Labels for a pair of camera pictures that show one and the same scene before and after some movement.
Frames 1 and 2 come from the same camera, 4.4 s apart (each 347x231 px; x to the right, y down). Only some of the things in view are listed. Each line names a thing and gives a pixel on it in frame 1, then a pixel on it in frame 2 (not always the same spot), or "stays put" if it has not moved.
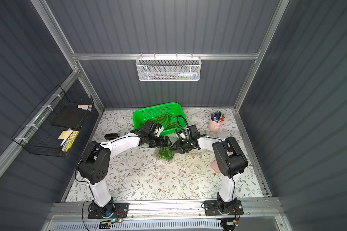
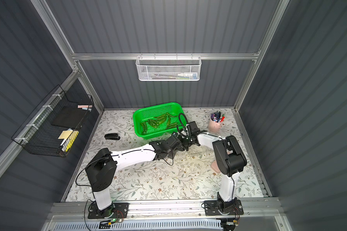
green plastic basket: (169, 115) stays put
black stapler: (111, 136) stays put
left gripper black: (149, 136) to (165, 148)
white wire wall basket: (168, 68) stays put
